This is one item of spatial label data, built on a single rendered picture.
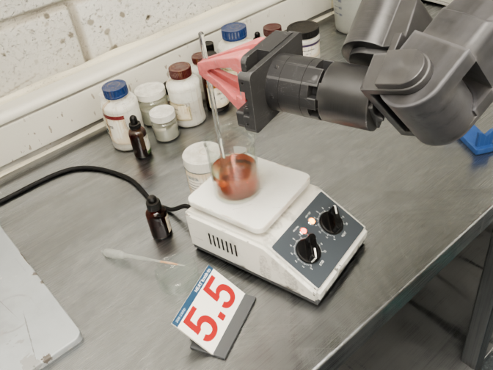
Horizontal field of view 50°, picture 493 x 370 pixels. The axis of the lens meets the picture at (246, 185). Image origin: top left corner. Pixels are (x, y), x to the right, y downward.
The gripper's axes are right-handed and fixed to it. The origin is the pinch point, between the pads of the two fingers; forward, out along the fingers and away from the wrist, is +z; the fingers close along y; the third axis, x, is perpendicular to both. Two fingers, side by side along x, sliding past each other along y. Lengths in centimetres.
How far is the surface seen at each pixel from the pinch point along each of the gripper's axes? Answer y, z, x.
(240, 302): 9.5, -6.8, 25.4
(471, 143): -32.7, -22.6, 25.1
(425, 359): -37, -20, 93
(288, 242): 2.8, -10.1, 19.8
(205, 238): 4.9, 1.3, 22.3
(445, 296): -58, -19, 93
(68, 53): -14.7, 44.0, 11.8
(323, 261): 1.9, -14.2, 22.1
